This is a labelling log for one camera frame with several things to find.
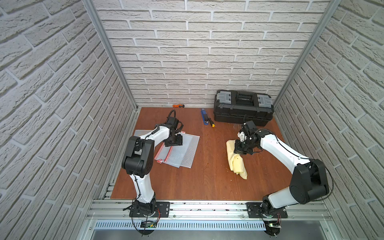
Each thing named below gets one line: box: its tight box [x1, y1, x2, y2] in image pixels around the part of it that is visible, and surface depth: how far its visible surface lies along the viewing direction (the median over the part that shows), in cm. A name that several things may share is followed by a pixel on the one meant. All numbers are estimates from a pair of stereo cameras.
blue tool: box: [201, 108, 209, 126], surface depth 116 cm
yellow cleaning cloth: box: [226, 139, 248, 180], surface depth 82 cm
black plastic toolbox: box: [213, 90, 275, 126], surface depth 102 cm
